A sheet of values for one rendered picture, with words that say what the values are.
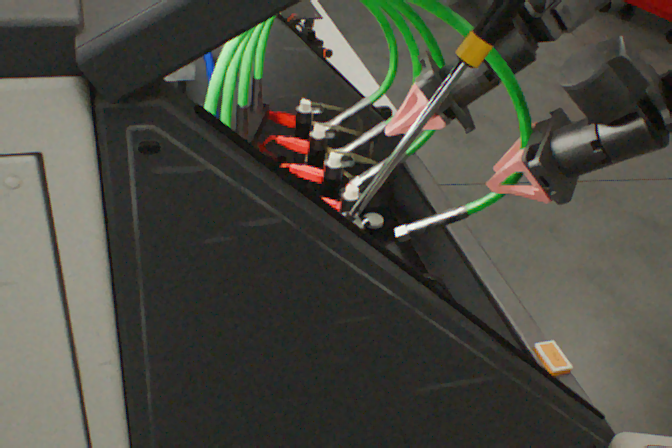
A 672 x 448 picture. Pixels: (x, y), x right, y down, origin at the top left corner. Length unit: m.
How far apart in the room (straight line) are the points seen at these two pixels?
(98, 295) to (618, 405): 2.03
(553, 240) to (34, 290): 2.55
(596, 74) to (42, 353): 0.53
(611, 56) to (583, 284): 2.09
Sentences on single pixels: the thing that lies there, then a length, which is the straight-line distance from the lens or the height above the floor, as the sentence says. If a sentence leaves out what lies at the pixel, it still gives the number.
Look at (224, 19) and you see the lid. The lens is 0.40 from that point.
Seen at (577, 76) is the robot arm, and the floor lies 1.38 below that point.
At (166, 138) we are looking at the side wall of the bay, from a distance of 0.45.
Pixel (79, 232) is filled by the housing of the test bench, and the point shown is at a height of 1.36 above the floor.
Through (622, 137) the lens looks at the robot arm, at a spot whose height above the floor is 1.33.
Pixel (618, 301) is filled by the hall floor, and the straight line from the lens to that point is 2.76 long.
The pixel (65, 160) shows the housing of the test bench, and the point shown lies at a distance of 0.45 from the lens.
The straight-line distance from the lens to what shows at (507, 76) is 0.79.
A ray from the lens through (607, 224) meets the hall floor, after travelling 3.13.
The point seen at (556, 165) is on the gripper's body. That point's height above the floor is 1.27.
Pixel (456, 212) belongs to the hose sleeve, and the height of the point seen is 1.16.
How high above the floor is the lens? 1.66
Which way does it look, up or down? 38 degrees down
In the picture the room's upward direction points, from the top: 8 degrees clockwise
